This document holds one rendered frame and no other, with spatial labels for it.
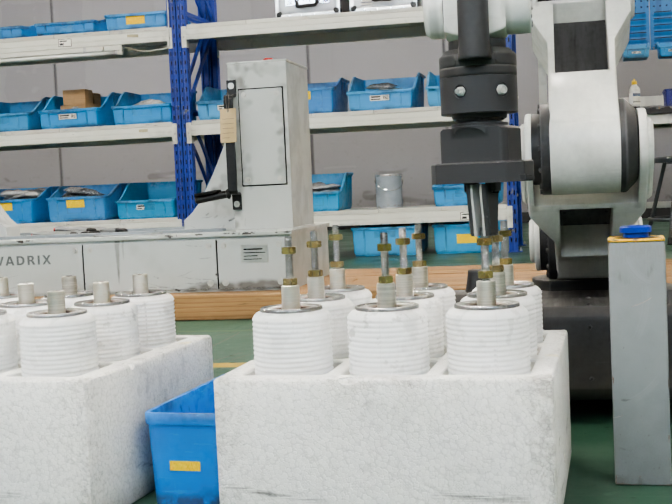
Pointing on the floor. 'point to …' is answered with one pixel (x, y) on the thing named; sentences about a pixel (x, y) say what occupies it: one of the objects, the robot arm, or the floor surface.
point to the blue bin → (185, 448)
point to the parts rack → (187, 37)
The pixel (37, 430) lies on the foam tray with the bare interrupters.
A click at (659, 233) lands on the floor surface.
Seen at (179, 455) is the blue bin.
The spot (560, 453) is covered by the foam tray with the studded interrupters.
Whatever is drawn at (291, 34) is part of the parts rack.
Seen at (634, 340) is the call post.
